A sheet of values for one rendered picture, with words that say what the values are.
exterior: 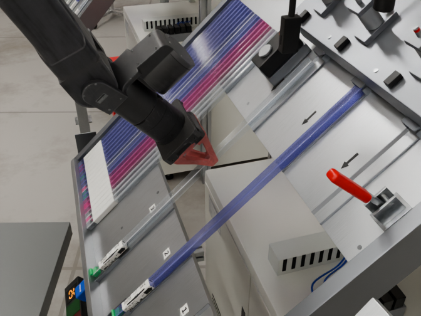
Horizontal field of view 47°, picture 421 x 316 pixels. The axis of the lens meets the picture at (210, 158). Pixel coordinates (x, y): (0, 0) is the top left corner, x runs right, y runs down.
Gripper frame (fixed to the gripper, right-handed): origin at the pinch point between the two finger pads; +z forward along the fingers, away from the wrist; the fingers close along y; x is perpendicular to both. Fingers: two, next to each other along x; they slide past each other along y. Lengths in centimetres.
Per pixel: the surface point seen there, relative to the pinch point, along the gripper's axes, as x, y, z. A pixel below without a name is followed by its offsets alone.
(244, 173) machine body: 6.4, 32.4, 36.0
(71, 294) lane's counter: 37.2, 2.9, 2.1
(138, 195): 16.2, 8.8, 1.2
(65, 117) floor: 82, 191, 51
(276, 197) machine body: 3.6, 21.0, 38.6
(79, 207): 28.9, 17.5, -0.8
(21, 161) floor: 99, 153, 35
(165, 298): 16.8, -15.0, 0.9
